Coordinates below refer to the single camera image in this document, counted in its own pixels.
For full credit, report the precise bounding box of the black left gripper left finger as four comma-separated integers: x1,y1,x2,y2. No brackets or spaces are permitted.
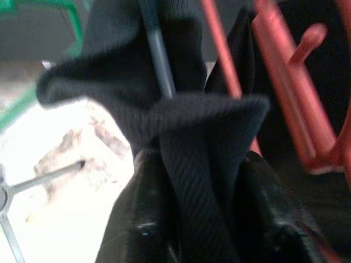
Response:
95,149,182,263

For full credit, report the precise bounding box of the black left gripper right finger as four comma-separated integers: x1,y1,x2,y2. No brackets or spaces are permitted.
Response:
233,152,332,263

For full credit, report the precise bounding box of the black garment with green logo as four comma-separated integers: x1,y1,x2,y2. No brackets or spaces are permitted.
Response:
37,0,272,263

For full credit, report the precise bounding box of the red plastic hanger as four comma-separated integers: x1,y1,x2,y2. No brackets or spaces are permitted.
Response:
200,0,351,176

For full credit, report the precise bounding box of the dark grey plastic hanger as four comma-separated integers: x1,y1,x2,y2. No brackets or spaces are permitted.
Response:
139,0,176,99

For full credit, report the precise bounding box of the green plastic hanger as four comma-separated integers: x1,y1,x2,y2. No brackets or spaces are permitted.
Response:
0,0,84,132

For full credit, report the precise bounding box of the silver metal clothes rack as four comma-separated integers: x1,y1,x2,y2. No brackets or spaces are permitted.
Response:
0,158,86,263

